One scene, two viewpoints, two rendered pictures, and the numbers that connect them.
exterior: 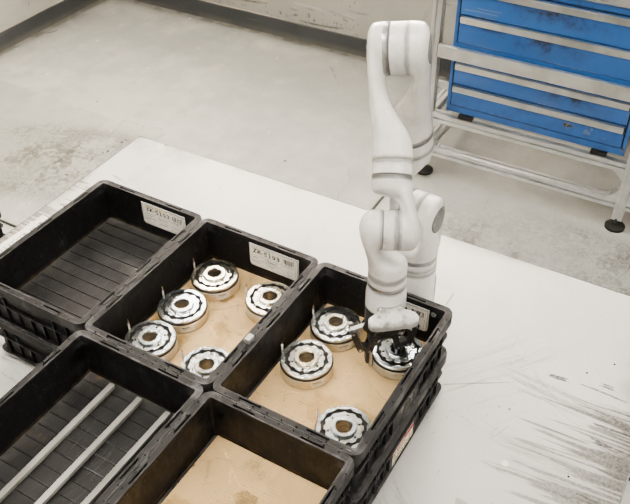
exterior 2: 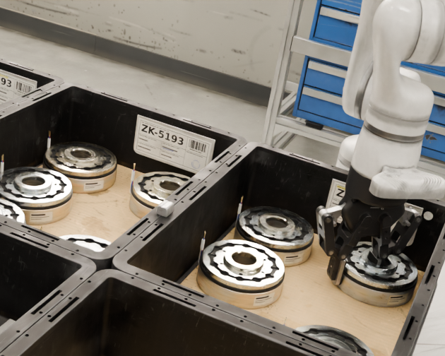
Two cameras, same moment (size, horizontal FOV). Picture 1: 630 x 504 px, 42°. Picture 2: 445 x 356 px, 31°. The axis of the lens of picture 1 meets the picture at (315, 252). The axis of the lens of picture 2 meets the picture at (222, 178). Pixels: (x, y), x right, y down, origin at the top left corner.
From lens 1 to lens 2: 0.75 m
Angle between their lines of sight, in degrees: 17
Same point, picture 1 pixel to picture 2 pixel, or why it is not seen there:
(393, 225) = (437, 12)
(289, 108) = not seen: hidden behind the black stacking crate
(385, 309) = (394, 169)
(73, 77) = not seen: outside the picture
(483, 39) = (344, 34)
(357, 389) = (325, 313)
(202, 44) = (0, 49)
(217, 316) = (85, 210)
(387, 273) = (410, 100)
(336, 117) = not seen: hidden behind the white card
